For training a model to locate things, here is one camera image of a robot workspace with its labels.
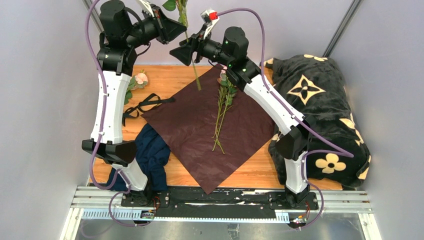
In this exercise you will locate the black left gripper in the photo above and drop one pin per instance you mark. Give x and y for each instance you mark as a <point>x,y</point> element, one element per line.
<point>168,29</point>

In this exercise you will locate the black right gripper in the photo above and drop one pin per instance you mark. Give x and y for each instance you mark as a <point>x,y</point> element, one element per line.
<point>196,43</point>

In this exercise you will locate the green fake flower sprig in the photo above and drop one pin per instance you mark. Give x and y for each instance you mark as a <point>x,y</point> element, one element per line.
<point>226,93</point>

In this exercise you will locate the dark red wrapping paper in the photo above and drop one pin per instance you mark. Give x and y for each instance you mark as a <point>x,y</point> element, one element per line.
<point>210,149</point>

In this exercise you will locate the black floral plush blanket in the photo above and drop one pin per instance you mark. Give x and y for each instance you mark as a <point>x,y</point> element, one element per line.
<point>315,86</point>

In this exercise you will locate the pink fake flower bouquet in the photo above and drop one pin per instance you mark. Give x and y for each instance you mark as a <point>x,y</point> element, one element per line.
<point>138,81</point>

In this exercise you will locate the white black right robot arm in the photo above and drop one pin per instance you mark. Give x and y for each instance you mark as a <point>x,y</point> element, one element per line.
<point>294,139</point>

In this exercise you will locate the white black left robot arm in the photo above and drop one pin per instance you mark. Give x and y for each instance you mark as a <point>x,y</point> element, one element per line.
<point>114,62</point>

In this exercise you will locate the navy blue cloth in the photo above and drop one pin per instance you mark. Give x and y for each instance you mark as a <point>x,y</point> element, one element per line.
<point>152,154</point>

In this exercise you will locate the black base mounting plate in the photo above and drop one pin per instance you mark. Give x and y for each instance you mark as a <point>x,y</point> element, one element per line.
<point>227,203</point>

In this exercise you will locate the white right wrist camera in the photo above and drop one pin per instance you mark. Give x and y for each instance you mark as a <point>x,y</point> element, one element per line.
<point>210,18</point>

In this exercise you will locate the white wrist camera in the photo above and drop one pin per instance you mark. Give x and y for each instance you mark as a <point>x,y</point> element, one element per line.
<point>210,18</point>
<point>147,7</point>

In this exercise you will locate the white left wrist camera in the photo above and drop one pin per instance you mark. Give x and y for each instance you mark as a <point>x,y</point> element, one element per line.
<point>147,7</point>

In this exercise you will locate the aluminium frame rail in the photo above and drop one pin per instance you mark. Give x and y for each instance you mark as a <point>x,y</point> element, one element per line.
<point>91,203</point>

